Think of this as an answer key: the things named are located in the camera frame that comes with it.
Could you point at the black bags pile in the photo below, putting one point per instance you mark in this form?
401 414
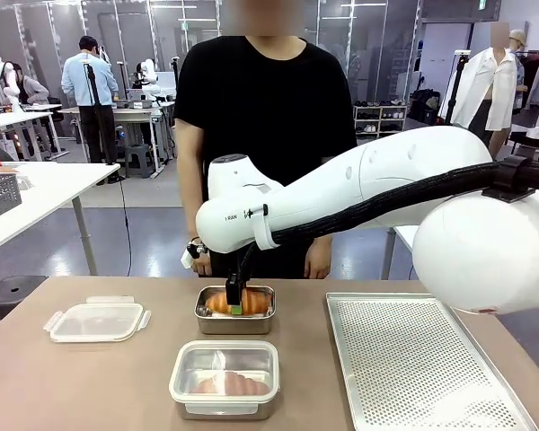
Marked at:
426 107

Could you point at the black stand with white top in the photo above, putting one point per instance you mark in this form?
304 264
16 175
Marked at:
457 85

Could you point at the white table behind tray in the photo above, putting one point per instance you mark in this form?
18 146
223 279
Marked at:
404 235

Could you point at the mannequin in white shirt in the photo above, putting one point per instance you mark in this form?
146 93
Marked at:
489 90

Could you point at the background work desk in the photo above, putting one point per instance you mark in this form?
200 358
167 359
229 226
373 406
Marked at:
18 121

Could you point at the perforated metal baking tray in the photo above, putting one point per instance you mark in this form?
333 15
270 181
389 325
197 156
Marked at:
422 363

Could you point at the person's left forearm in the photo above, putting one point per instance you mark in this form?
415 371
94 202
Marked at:
323 242

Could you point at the seated person in grey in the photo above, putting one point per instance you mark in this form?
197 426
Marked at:
27 90

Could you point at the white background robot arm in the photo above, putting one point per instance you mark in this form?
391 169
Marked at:
147 78
2 81

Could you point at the white wrist camera with mount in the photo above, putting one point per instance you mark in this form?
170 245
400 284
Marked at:
193 255

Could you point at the black camera tripod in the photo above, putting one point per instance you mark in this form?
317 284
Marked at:
99 125

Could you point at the man in light blue shirt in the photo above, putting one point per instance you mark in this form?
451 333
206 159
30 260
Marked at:
90 81

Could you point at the grey plastic step stool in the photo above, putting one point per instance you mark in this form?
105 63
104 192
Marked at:
139 161

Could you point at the white shoe rack with shoes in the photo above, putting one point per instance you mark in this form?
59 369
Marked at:
379 120

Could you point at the person's right forearm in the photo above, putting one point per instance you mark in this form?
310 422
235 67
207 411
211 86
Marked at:
189 179

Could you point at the person's left hand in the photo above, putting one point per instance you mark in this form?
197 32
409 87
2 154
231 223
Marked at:
319 262

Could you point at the translucent plastic clip lid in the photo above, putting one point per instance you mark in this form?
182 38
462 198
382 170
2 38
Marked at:
96 321
224 359

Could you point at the person in black t-shirt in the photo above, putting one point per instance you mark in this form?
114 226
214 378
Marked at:
265 112

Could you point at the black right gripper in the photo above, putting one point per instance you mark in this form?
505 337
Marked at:
233 280

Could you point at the white side table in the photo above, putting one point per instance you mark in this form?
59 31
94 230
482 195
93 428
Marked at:
49 184

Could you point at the rectangular stainless steel container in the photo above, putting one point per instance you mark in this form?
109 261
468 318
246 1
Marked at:
233 324
224 406

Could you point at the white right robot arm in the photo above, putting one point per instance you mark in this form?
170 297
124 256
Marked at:
386 175

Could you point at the black round stool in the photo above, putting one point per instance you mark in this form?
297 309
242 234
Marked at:
9 292

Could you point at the beige mannequin head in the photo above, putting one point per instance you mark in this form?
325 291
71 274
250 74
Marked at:
518 39

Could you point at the person's right hand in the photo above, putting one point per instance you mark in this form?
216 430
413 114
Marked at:
204 267

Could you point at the golden brown bread roll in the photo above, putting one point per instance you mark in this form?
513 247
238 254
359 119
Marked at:
231 384
256 303

